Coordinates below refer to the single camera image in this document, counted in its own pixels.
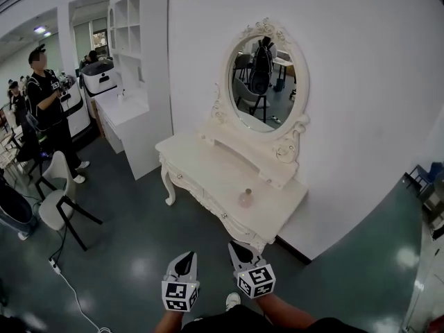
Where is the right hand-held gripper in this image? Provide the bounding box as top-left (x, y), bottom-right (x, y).
top-left (228, 239), bottom-right (277, 300)

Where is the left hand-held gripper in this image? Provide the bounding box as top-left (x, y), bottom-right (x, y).
top-left (161, 250), bottom-right (201, 314)

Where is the small pink container bottle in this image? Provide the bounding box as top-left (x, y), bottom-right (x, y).
top-left (237, 187), bottom-right (256, 209)

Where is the person's right forearm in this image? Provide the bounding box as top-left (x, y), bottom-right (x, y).
top-left (254, 292), bottom-right (317, 333)

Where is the person's left forearm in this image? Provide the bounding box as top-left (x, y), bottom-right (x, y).
top-left (153, 309), bottom-right (184, 333)

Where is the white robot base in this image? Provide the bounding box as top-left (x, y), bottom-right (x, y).
top-left (60, 77), bottom-right (93, 139)

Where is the person's white shoe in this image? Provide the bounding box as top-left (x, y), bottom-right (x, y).
top-left (225, 291), bottom-right (241, 312)

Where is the person's black clothing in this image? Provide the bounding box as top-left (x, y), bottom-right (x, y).
top-left (180, 303), bottom-right (369, 333)

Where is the white ornate dressing table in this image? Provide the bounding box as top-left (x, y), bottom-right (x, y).
top-left (155, 131), bottom-right (309, 253)

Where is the white chair with black legs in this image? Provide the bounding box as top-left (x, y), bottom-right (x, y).
top-left (35, 150), bottom-right (104, 253)

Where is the white desk with bookshelf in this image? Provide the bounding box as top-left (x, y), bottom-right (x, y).
top-left (94, 0), bottom-right (174, 181)

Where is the blue chair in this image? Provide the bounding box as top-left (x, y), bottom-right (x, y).
top-left (404, 161), bottom-right (444, 198)

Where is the white robot with black screen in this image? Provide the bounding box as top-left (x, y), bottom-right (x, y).
top-left (78, 58), bottom-right (121, 99)

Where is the white power strip with cable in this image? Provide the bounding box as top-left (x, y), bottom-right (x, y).
top-left (48, 256), bottom-right (109, 333)

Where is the oval mirror with ornate frame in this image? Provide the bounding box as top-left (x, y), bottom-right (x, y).
top-left (210, 17), bottom-right (311, 164)

